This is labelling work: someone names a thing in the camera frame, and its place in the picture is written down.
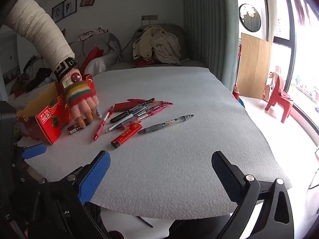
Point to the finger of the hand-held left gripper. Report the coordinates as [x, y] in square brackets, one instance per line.
[33, 151]
[41, 180]

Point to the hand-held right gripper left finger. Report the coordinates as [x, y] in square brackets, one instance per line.
[96, 176]

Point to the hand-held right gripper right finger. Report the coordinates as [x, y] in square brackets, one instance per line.
[225, 176]

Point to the red cardboard box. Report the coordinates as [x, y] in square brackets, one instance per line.
[47, 119]

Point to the red retractable gel pen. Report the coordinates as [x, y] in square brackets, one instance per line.
[158, 108]
[103, 124]

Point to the white patterned pen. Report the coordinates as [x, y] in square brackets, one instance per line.
[99, 113]

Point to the red rectangular block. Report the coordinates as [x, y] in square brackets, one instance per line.
[123, 106]

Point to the clear gel pen grey grip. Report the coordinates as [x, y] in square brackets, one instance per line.
[159, 127]

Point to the another person's forearm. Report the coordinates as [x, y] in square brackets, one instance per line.
[37, 29]

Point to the small red black packet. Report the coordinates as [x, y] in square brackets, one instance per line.
[74, 128]

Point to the red printed flat case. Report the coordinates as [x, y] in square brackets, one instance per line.
[125, 135]

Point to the thin black pen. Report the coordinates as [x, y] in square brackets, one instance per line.
[145, 222]

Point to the black clothes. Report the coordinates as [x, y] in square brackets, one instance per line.
[42, 78]

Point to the striped knit fingerless glove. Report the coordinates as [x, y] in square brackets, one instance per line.
[79, 92]

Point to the black marker pen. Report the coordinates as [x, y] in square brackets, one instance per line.
[134, 109]

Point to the dark red marker pen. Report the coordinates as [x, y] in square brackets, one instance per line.
[135, 100]

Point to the red plastic chair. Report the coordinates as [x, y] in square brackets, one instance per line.
[278, 99]

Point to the beige toy horse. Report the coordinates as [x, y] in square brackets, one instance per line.
[270, 79]

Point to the plain red cushion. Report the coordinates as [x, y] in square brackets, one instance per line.
[92, 57]

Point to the wooden board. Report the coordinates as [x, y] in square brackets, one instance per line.
[254, 67]

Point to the red cloth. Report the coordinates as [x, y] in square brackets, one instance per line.
[143, 62]

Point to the grey striped covered sofa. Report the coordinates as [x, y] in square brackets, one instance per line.
[107, 45]

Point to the pile of beige clothes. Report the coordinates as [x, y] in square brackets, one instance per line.
[159, 44]

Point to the green pleated curtain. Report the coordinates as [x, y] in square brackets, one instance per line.
[206, 29]

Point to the black framed large window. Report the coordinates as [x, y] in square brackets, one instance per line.
[291, 42]

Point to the green armchair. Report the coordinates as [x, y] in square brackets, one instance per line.
[179, 33]

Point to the red hanging window decoration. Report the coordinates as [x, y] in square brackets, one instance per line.
[300, 5]

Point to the small dark picture frame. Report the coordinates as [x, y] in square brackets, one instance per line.
[62, 31]

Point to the black picture frame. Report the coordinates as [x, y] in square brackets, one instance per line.
[57, 12]
[69, 6]

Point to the red picture frame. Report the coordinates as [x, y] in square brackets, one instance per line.
[88, 0]

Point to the round black wall decoration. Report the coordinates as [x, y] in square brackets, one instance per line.
[250, 17]

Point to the wall socket strip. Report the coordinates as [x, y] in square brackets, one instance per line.
[149, 17]

